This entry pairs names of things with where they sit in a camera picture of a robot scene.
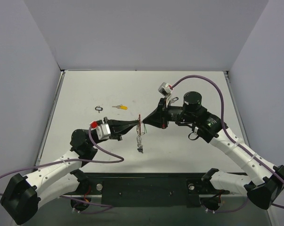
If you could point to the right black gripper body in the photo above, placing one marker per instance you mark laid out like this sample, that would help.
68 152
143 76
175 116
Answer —
162 114

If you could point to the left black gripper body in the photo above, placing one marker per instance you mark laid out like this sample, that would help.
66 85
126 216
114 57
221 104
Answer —
114 129

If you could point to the red-handled metal keyring holder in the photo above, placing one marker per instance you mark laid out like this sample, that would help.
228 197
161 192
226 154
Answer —
139 133

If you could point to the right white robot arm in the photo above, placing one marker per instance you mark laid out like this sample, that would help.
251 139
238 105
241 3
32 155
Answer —
263 181

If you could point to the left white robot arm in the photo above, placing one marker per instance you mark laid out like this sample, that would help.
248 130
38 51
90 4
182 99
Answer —
24 195

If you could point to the key with small black tag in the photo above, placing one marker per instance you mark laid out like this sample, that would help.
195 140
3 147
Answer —
173 100

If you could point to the key with yellow tag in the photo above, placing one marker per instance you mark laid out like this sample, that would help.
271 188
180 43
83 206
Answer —
120 107

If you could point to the key with large black tag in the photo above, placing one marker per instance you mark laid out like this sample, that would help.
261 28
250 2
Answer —
98 108

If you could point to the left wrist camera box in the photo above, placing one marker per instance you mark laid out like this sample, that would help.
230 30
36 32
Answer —
102 130

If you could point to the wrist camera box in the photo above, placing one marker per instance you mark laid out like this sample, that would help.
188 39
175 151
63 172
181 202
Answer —
102 130
166 90

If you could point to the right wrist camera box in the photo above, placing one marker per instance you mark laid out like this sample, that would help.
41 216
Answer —
166 90

